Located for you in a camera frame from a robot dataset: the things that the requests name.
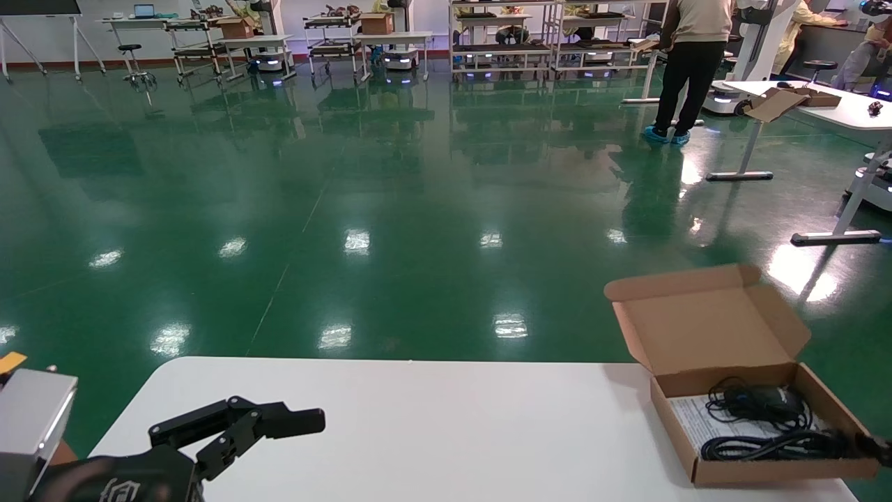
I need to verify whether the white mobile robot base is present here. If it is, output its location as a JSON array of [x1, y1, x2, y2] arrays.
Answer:
[[380, 47, 420, 72], [248, 50, 288, 75]]

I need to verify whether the white work table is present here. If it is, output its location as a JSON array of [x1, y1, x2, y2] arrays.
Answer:
[[220, 35, 298, 83], [354, 31, 434, 83]]

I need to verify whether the metal shelf rack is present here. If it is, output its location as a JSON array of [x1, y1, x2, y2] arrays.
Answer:
[[557, 0, 659, 77], [448, 0, 567, 83]]

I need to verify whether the white desk with laptop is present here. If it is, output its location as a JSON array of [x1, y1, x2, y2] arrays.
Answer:
[[102, 15, 178, 50]]

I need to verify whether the black swivel stool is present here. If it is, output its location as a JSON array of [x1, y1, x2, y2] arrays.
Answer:
[[117, 44, 158, 89]]

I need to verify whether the small white pedestal table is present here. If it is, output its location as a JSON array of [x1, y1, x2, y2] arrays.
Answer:
[[622, 38, 706, 128]]

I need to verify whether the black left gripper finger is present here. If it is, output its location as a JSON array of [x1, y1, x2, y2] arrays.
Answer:
[[197, 418, 326, 483], [148, 396, 326, 448]]

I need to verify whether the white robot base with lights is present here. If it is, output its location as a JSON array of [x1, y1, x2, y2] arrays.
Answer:
[[842, 152, 892, 213]]

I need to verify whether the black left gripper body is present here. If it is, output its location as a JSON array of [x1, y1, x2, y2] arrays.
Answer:
[[31, 445, 208, 502]]

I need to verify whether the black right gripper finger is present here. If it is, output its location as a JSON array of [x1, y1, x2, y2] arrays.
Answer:
[[856, 434, 892, 468]]

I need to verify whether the black board on stand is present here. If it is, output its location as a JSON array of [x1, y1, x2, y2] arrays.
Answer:
[[0, 0, 107, 83]]

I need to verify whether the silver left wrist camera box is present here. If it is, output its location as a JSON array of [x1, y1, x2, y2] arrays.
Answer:
[[0, 368, 79, 502]]

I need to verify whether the coiled black power cable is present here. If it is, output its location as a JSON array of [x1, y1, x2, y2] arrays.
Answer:
[[700, 429, 869, 463]]

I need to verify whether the white printed manual sheet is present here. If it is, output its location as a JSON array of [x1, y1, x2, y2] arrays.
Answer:
[[668, 393, 831, 462]]

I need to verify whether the metal cart with parts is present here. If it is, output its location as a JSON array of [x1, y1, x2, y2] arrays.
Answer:
[[166, 7, 234, 84], [304, 6, 364, 79]]

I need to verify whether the person in beige top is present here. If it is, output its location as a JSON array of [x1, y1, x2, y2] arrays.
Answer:
[[643, 0, 734, 147]]

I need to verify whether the seated person in yellow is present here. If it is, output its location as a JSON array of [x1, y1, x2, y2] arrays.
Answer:
[[772, 0, 851, 74]]

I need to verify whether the open flat cardboard box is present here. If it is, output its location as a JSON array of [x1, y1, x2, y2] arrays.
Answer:
[[744, 86, 843, 124]]

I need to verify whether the large white pedestal table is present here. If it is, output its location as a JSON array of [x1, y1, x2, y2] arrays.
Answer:
[[706, 80, 892, 246]]

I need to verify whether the brown cardboard storage box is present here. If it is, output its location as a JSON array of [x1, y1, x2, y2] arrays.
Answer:
[[604, 264, 881, 487]]

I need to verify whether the seated person in grey trousers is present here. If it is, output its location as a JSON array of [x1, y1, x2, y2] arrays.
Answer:
[[833, 17, 892, 91]]

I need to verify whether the black power adapter with cord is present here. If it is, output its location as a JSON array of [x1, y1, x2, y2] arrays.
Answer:
[[707, 376, 814, 434]]

